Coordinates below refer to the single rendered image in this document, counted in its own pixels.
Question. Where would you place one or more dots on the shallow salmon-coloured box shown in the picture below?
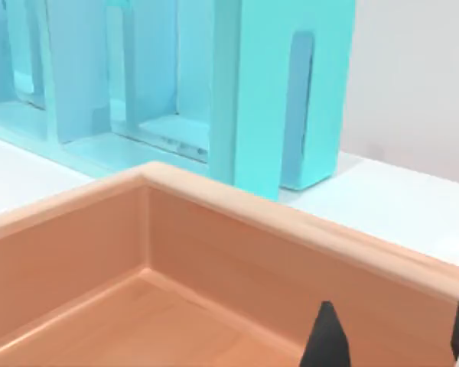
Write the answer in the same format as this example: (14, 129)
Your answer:
(137, 286)

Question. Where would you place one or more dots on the light blue rack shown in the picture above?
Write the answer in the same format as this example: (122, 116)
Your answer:
(252, 95)

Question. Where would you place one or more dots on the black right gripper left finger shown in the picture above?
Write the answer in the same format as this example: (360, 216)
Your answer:
(327, 338)

